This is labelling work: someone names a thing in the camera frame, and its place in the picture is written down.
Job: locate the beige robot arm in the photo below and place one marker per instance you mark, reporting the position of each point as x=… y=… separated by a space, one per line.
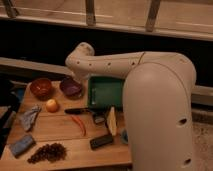
x=156 y=103

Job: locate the blue plastic cup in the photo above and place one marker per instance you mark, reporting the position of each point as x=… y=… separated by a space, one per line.
x=124 y=137

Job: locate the green plastic tray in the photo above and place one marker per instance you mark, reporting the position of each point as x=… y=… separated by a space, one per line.
x=104 y=92

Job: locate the yellow cheese wedge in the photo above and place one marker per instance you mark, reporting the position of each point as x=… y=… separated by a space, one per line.
x=111 y=121

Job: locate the small black square object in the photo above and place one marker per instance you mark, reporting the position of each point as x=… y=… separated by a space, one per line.
x=98 y=119

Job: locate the purple bowl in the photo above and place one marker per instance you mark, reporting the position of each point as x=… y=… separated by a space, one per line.
x=70 y=87

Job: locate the red chili pepper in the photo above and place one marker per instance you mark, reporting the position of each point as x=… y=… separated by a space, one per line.
x=78 y=121

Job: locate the black rectangular block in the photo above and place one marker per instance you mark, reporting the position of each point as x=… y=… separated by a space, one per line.
x=101 y=141

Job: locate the yellow apple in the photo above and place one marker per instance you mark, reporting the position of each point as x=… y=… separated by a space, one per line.
x=52 y=106

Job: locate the wooden cutting board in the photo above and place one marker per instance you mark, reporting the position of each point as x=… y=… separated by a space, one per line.
x=60 y=128

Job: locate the orange-brown bowl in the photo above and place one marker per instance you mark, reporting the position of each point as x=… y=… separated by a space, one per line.
x=41 y=87

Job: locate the bunch of dark grapes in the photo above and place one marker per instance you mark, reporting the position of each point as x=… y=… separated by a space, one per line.
x=50 y=152

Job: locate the grey crumpled cloth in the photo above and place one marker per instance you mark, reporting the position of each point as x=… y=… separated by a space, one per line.
x=27 y=119

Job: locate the blue sponge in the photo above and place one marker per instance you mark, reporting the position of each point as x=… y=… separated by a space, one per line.
x=22 y=145

